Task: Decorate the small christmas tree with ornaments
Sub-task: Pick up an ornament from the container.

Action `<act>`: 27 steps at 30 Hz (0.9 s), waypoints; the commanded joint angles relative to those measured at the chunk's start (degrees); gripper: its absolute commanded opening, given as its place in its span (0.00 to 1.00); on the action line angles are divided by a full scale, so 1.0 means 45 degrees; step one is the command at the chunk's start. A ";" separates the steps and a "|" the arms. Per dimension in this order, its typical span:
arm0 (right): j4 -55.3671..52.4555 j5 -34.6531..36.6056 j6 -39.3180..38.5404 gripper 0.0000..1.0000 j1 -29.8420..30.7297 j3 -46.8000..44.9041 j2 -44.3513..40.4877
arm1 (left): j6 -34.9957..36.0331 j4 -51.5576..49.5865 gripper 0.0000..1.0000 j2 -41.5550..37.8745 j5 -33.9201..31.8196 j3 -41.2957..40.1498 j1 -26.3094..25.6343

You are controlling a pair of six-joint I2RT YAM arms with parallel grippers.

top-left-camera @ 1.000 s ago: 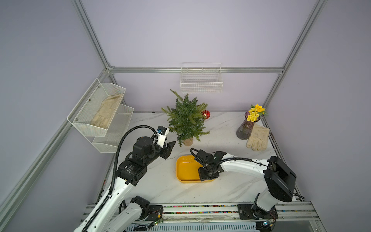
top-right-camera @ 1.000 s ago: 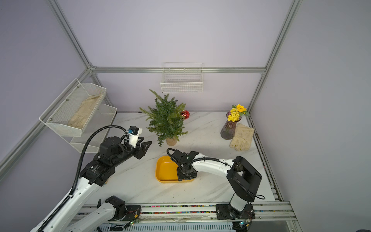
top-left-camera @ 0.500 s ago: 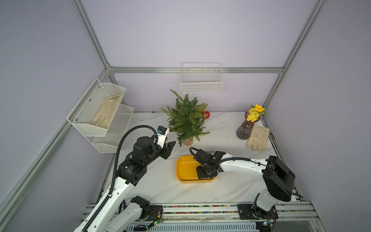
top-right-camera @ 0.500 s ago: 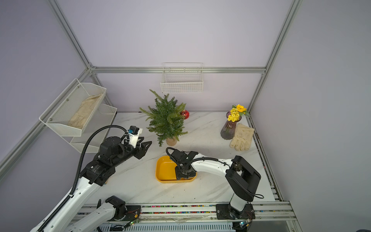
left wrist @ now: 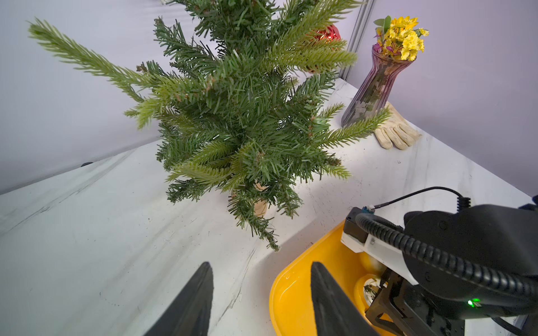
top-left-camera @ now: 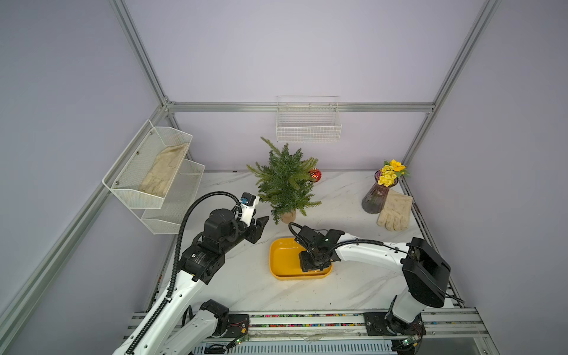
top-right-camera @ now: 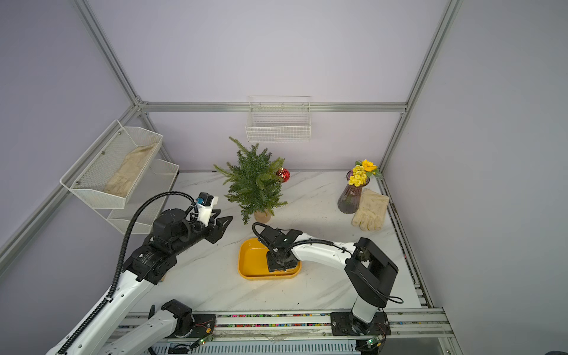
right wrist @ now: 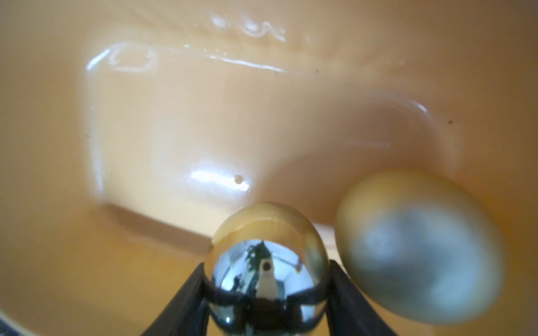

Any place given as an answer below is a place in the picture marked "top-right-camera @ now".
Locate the beige glove in shelf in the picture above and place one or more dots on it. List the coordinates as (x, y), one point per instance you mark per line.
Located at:
(123, 180)

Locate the white mesh double wall shelf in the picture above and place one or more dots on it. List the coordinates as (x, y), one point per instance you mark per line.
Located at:
(87, 178)

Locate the yellow artificial flowers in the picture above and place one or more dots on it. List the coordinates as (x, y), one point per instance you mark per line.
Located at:
(362, 173)

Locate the beige glove on table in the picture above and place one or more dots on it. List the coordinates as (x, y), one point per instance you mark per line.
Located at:
(372, 211)

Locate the red glitter ball ornament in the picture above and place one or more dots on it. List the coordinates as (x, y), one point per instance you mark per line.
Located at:
(283, 174)

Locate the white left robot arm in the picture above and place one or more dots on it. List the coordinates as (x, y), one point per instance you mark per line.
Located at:
(173, 232)

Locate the white wire wall basket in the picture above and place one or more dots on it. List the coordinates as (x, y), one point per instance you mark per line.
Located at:
(279, 119)

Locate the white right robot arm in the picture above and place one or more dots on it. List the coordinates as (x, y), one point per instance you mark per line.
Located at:
(371, 272)

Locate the purple glass vase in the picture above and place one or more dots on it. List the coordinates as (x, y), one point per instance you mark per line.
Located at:
(348, 202)

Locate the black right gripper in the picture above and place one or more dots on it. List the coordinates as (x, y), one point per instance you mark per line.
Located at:
(273, 264)

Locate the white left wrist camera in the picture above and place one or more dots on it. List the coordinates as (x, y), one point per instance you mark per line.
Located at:
(205, 204)

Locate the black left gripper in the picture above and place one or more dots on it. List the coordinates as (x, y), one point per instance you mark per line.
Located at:
(215, 232)

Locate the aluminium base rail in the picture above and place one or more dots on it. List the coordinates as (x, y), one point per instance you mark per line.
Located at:
(420, 331)

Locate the yellow plastic tray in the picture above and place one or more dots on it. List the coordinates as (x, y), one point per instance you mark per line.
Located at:
(253, 264)

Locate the small green christmas tree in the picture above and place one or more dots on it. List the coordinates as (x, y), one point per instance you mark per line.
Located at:
(254, 183)

